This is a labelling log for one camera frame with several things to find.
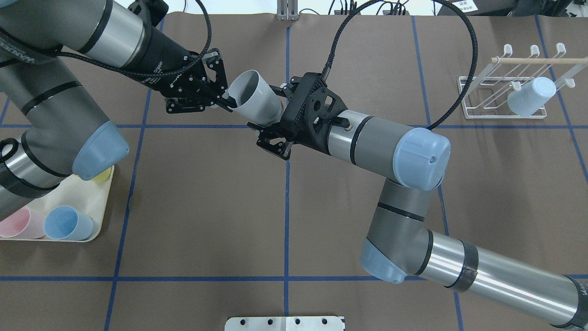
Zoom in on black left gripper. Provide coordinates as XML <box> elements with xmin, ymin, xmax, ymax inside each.
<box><xmin>134</xmin><ymin>23</ymin><xmax>234</xmax><ymax>114</ymax></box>

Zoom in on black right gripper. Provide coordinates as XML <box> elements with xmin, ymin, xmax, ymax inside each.
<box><xmin>248</xmin><ymin>73</ymin><xmax>350</xmax><ymax>161</ymax></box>

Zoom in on grey plastic cup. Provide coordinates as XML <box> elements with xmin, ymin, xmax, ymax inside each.
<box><xmin>227</xmin><ymin>70</ymin><xmax>283</xmax><ymax>126</ymax></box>

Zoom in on light blue plastic cup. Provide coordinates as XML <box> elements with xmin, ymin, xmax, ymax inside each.
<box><xmin>507</xmin><ymin>77</ymin><xmax>557</xmax><ymax>116</ymax></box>

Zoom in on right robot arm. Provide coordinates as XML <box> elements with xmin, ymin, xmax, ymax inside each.
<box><xmin>240</xmin><ymin>70</ymin><xmax>587</xmax><ymax>331</ymax></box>

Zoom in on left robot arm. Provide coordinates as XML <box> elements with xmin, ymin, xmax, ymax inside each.
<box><xmin>0</xmin><ymin>0</ymin><xmax>237</xmax><ymax>219</ymax></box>

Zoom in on yellow plastic cup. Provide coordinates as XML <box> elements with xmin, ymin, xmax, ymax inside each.
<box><xmin>91</xmin><ymin>166</ymin><xmax>114</xmax><ymax>183</ymax></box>

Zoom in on blue cup near base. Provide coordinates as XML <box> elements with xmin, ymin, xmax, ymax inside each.
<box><xmin>43</xmin><ymin>205</ymin><xmax>94</xmax><ymax>241</ymax></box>

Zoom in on pink plastic cup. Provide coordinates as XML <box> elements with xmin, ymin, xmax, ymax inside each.
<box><xmin>0</xmin><ymin>206</ymin><xmax>45</xmax><ymax>240</ymax></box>

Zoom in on cream plastic tray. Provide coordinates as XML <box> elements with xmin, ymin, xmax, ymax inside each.
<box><xmin>1</xmin><ymin>167</ymin><xmax>115</xmax><ymax>242</ymax></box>

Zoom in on black box with label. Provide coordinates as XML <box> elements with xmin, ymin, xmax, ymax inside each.
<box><xmin>448</xmin><ymin>0</ymin><xmax>517</xmax><ymax>16</ymax></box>

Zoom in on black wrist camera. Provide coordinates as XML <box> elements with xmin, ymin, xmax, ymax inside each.
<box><xmin>127</xmin><ymin>0</ymin><xmax>170</xmax><ymax>27</ymax></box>

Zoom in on aluminium frame post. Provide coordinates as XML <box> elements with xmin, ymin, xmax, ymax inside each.
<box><xmin>277</xmin><ymin>0</ymin><xmax>300</xmax><ymax>22</ymax></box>

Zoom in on black braided right cable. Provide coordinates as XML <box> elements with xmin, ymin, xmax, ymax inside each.
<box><xmin>322</xmin><ymin>0</ymin><xmax>479</xmax><ymax>130</ymax></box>

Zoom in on white wire cup rack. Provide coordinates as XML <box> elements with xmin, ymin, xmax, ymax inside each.
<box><xmin>457</xmin><ymin>43</ymin><xmax>587</xmax><ymax>120</ymax></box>

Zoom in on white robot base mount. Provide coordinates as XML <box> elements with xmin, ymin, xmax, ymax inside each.
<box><xmin>224</xmin><ymin>316</ymin><xmax>346</xmax><ymax>331</ymax></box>

